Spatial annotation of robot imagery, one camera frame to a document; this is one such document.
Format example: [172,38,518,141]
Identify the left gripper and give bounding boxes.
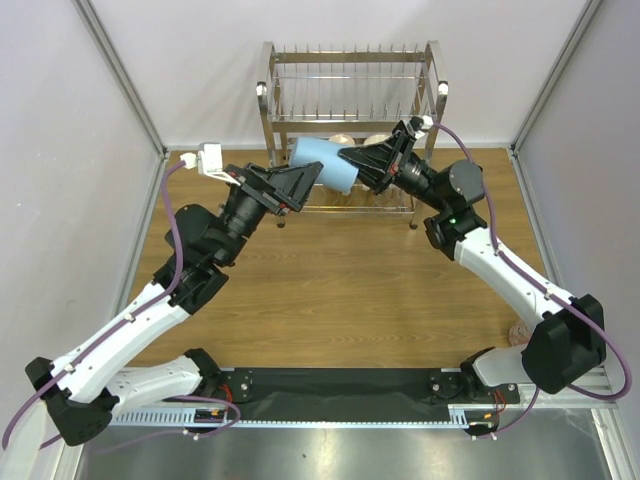
[214,162,323,267]

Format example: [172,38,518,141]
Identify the floral mug green inside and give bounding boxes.
[363,134,390,146]

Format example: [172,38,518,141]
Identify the light blue cup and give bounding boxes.
[289,137,358,194]

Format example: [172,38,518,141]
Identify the beige mug blue red print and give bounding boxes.
[328,133,355,146]

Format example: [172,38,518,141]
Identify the pink glass mug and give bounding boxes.
[508,321,533,346]

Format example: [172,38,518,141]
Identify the clear plastic cup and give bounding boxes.
[373,186,411,211]

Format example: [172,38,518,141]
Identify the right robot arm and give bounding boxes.
[338,117,606,402]

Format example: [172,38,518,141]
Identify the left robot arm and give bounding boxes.
[25,162,323,446]

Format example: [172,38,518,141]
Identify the stainless steel dish rack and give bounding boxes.
[255,40,450,230]

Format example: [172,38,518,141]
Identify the black base mat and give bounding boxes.
[222,368,469,408]

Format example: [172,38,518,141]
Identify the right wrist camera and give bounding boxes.
[405,115,434,141]

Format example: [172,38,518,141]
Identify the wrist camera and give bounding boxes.
[405,115,434,141]
[180,142,239,185]

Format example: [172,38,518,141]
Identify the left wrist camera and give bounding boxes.
[180,142,239,185]

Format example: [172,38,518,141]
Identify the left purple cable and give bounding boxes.
[1,162,244,454]

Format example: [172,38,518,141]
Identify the white cable duct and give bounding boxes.
[111,402,500,430]

